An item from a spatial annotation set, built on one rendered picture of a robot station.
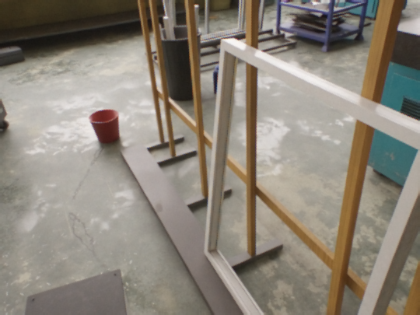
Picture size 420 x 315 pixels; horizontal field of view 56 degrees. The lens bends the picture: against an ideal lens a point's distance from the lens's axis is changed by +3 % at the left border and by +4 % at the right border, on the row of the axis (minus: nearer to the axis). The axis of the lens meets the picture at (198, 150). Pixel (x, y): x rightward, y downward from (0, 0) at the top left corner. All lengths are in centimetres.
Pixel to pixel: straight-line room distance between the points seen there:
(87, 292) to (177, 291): 107
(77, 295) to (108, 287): 11
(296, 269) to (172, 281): 81
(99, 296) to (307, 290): 142
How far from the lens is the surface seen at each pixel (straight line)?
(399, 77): 312
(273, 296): 254
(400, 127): 122
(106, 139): 411
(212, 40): 648
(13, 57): 725
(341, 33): 656
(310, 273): 268
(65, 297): 161
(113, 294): 156
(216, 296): 246
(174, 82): 473
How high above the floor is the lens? 203
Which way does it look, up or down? 33 degrees down
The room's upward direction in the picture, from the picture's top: 5 degrees counter-clockwise
